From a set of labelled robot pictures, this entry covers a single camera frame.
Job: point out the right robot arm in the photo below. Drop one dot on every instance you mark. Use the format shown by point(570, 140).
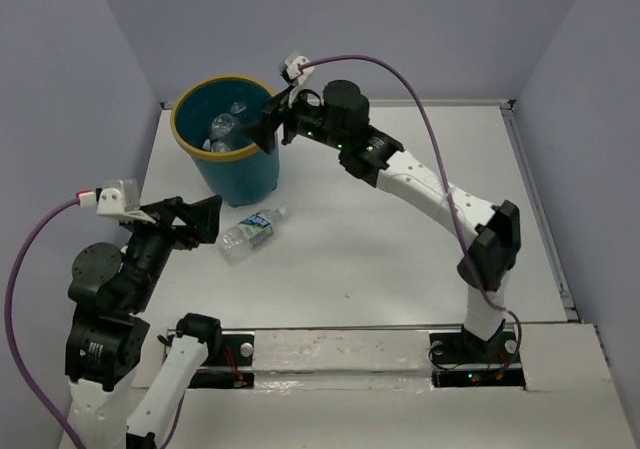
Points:
point(489, 234)

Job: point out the green label water bottle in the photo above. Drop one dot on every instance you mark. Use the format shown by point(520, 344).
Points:
point(241, 240)

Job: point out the teal bin with yellow rim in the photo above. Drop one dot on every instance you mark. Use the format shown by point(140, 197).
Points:
point(245, 175)

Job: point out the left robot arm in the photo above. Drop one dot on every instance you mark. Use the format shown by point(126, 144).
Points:
point(111, 288)

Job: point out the large crushed clear bottle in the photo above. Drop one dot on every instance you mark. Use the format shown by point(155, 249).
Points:
point(224, 133)

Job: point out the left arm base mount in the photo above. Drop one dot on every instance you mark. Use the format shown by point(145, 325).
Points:
point(231, 368)

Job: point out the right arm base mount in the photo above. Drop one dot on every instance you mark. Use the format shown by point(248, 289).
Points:
point(454, 366)

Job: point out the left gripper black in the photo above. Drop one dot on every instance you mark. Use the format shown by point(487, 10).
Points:
point(203, 217)

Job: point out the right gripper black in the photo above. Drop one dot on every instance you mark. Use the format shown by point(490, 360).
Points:
point(262, 130)

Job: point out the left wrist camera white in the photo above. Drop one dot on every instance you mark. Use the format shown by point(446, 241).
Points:
point(117, 199)

